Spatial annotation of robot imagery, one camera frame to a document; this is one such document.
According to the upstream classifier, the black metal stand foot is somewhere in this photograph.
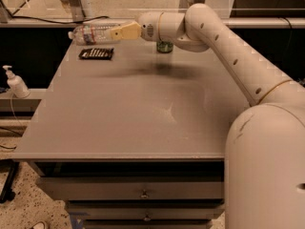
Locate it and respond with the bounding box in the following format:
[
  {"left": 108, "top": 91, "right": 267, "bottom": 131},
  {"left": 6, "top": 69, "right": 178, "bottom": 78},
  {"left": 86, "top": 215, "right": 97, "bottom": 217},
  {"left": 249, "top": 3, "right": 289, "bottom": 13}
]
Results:
[{"left": 0, "top": 159, "right": 19, "bottom": 204}]

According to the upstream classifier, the grey drawer cabinet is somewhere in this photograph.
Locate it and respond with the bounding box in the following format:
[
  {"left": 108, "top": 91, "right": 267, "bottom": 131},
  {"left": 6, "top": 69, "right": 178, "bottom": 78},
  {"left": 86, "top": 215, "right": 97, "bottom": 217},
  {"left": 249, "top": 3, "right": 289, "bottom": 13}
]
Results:
[{"left": 13, "top": 40, "right": 248, "bottom": 229}]

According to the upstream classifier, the white pump dispenser bottle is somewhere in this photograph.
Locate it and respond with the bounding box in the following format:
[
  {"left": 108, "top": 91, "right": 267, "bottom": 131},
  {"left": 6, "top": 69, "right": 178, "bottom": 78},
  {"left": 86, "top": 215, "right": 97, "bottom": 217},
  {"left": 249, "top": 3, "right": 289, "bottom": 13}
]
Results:
[{"left": 3, "top": 65, "right": 31, "bottom": 98}]

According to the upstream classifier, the green soda can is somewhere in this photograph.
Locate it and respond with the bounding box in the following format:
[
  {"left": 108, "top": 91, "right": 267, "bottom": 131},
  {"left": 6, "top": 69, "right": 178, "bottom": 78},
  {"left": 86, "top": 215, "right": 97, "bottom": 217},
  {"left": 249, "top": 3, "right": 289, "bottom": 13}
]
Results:
[{"left": 156, "top": 41, "right": 173, "bottom": 53}]

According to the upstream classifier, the dark rxbar chocolate wrapper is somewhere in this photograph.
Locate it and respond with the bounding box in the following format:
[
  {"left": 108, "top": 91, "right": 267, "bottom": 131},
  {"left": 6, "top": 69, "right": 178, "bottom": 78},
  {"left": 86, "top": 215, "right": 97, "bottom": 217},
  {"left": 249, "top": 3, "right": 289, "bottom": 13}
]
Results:
[{"left": 78, "top": 48, "right": 114, "bottom": 60}]

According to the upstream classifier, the clear plastic water bottle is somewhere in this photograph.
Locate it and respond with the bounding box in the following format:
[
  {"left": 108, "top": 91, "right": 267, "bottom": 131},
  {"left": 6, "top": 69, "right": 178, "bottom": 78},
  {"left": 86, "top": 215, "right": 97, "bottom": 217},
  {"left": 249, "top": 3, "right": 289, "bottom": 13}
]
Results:
[{"left": 68, "top": 23, "right": 118, "bottom": 46}]

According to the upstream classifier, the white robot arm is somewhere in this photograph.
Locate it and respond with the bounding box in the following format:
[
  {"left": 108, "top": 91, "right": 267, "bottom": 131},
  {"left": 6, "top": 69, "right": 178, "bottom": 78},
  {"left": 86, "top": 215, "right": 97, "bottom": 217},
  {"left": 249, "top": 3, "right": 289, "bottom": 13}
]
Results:
[{"left": 110, "top": 4, "right": 305, "bottom": 229}]

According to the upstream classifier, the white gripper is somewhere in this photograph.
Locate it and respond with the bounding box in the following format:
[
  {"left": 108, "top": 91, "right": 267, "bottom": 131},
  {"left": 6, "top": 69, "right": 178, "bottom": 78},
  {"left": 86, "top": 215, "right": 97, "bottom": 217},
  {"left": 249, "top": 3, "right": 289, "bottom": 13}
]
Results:
[{"left": 110, "top": 11, "right": 161, "bottom": 42}]

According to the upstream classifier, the black cable on ledge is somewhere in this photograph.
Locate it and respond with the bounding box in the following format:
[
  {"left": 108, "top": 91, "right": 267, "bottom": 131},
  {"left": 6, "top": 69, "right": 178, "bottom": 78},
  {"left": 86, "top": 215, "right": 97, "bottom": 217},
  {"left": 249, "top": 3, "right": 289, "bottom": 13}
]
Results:
[{"left": 9, "top": 14, "right": 111, "bottom": 26}]

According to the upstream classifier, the top grey drawer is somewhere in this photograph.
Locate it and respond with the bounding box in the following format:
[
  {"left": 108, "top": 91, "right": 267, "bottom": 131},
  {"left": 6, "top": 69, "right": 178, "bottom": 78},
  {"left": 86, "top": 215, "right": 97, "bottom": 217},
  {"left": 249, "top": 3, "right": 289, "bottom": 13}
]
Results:
[{"left": 36, "top": 177, "right": 224, "bottom": 200}]

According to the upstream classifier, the grey drawer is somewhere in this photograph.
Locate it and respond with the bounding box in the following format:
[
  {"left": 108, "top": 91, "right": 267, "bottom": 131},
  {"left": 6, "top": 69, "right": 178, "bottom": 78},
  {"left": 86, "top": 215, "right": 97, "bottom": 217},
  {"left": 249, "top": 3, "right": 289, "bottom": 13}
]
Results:
[
  {"left": 36, "top": 177, "right": 224, "bottom": 200},
  {"left": 66, "top": 200, "right": 224, "bottom": 220}
]

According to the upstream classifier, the thin white cable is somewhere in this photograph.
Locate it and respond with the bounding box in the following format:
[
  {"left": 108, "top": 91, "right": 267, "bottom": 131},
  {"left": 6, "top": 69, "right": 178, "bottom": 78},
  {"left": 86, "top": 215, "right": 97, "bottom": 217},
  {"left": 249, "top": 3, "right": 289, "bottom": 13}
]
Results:
[{"left": 9, "top": 93, "right": 25, "bottom": 131}]

